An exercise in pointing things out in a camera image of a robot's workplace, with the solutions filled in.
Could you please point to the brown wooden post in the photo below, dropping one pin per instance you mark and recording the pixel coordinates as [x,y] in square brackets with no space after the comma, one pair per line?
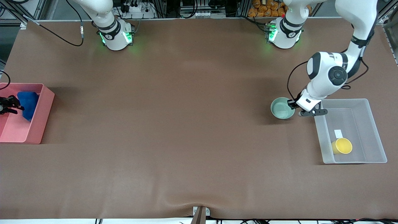
[199,217]

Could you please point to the orange snack packet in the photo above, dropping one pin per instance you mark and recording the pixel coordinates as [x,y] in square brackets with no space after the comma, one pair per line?
[273,12]
[252,12]
[281,11]
[256,3]
[263,13]

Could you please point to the white power strip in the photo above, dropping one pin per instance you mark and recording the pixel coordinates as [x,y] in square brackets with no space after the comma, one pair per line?
[138,8]

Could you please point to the brown table mat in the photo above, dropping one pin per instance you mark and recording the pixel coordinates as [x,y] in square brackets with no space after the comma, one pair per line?
[186,124]

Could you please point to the yellow plastic cup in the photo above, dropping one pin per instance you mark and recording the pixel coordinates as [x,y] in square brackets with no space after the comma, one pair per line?
[342,146]

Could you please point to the aluminium frame rail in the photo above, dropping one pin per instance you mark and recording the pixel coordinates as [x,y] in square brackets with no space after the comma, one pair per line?
[21,19]

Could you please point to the white terminal block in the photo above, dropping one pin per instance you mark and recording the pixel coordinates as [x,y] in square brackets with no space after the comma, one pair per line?
[202,14]

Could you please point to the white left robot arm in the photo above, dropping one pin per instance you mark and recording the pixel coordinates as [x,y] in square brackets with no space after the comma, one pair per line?
[320,84]

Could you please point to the white paper label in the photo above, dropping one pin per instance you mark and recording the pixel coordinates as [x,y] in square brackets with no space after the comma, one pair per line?
[338,133]

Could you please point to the translucent white plastic bin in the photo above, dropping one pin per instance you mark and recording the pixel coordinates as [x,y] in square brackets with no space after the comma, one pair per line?
[360,130]

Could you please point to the mint green bowl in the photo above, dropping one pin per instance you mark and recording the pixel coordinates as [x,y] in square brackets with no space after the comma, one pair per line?
[281,109]

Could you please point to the pink plastic bin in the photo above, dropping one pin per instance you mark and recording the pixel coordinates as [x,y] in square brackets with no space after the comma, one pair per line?
[37,124]

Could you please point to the blue microfiber cloth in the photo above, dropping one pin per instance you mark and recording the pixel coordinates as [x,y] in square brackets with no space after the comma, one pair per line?
[28,104]

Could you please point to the small metal bracket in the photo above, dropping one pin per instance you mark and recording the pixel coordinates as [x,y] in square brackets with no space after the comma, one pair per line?
[195,211]

